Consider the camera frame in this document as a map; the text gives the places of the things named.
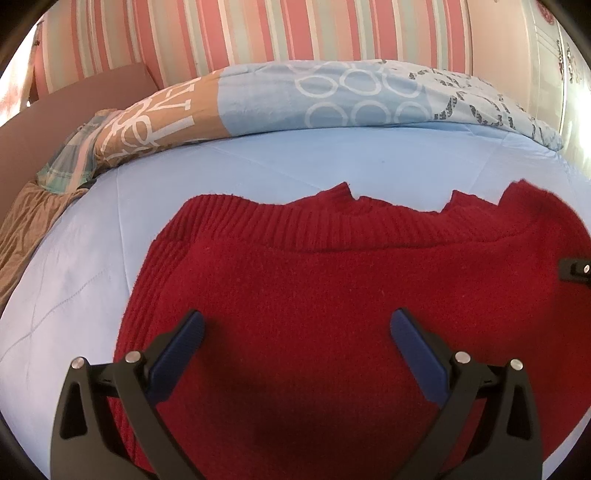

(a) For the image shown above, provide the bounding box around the red knitted sweater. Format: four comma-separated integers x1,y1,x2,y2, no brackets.
113,181,591,480

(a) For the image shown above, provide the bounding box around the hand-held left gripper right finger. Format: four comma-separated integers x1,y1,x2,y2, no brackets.
390,308,542,480

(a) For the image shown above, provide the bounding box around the pink-brown flat board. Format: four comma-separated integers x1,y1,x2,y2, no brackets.
0,63,160,222

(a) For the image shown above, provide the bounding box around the brown satin cloth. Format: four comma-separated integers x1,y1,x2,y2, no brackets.
0,179,88,311

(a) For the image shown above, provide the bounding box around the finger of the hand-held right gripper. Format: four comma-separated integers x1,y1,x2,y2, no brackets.
558,257,591,283

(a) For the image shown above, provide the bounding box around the patterned blue orange pillow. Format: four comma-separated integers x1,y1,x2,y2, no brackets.
92,59,565,171

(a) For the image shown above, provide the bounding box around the light blue bed blanket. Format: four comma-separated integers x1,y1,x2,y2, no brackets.
0,121,591,480

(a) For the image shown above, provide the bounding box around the white wardrobe with flower decals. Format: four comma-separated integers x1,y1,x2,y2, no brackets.
466,0,591,160

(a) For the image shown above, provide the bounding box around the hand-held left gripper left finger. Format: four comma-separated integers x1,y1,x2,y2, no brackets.
50,309,206,480

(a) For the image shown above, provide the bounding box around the plaid pastel cloth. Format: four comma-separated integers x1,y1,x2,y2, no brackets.
36,110,122,193

